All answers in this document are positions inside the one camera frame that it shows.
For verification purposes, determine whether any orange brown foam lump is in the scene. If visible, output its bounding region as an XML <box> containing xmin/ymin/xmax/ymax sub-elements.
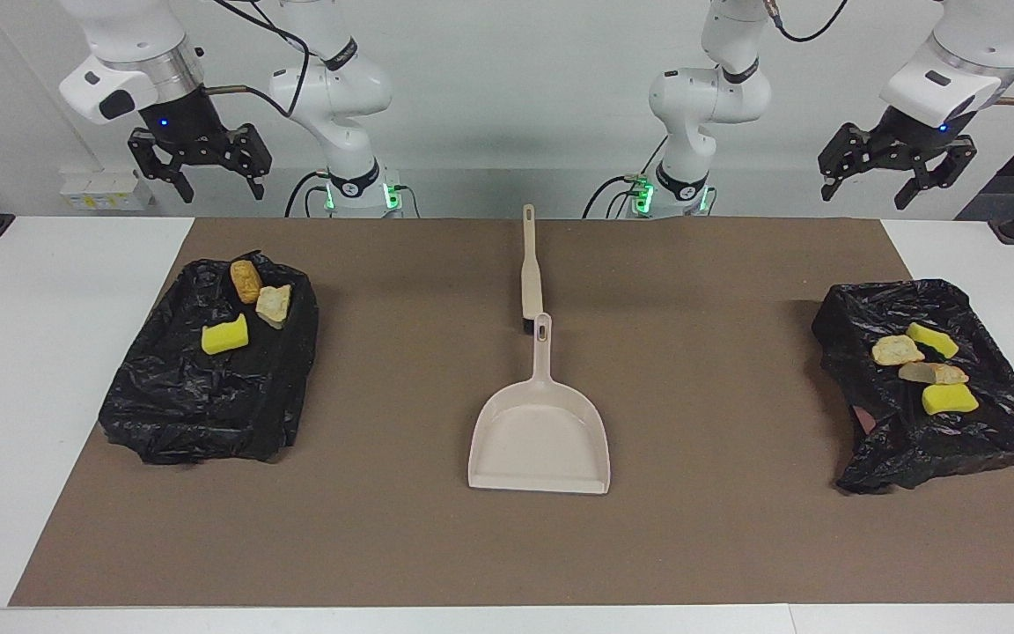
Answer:
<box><xmin>230</xmin><ymin>259</ymin><xmax>263</xmax><ymax>305</ymax></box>

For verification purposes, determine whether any orange striped foam piece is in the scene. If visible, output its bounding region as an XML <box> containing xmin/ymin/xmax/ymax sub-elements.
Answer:
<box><xmin>255</xmin><ymin>284</ymin><xmax>293</xmax><ymax>329</ymax></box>

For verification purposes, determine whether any green yellow sponge piece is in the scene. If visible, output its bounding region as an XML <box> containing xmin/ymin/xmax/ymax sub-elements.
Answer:
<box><xmin>201</xmin><ymin>313</ymin><xmax>250</xmax><ymax>356</ymax></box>
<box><xmin>907</xmin><ymin>321</ymin><xmax>960</xmax><ymax>359</ymax></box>

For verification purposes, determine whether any beige hand brush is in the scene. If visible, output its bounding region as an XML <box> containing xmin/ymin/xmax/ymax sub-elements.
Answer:
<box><xmin>519</xmin><ymin>203</ymin><xmax>546</xmax><ymax>336</ymax></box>

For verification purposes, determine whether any beige plastic dustpan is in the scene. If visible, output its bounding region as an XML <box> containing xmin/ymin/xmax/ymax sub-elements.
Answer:
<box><xmin>467</xmin><ymin>313</ymin><xmax>612</xmax><ymax>496</ymax></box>

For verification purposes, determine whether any black bag lined bin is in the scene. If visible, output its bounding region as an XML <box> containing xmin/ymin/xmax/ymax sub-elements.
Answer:
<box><xmin>812</xmin><ymin>279</ymin><xmax>1014</xmax><ymax>495</ymax></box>
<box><xmin>99</xmin><ymin>251</ymin><xmax>320</xmax><ymax>466</ymax></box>

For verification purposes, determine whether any brown table mat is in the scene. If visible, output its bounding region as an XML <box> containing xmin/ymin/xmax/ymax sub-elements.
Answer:
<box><xmin>10</xmin><ymin>217</ymin><xmax>1014</xmax><ymax>608</ymax></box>

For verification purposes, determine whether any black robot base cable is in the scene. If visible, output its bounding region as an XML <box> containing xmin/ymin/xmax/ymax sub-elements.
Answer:
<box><xmin>285</xmin><ymin>170</ymin><xmax>325</xmax><ymax>218</ymax></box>
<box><xmin>582</xmin><ymin>141</ymin><xmax>659</xmax><ymax>218</ymax></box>

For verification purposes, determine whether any white wall socket box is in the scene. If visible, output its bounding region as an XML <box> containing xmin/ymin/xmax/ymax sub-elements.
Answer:
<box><xmin>60</xmin><ymin>170</ymin><xmax>156</xmax><ymax>212</ymax></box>

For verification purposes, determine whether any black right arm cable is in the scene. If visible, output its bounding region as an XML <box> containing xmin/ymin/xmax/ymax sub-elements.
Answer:
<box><xmin>203</xmin><ymin>0</ymin><xmax>311</xmax><ymax>120</ymax></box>

